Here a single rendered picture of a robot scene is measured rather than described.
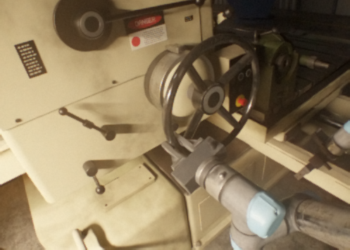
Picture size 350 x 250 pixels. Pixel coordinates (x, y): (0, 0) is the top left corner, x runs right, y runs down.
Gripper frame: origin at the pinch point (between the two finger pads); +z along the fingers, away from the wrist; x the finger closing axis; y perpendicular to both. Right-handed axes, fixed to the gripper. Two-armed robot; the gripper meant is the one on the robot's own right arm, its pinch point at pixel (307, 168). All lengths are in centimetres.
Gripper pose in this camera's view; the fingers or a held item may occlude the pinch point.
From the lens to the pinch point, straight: 116.7
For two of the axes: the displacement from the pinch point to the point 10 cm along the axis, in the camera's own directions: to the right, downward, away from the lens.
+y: 5.4, 7.1, -4.5
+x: 8.1, -3.0, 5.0
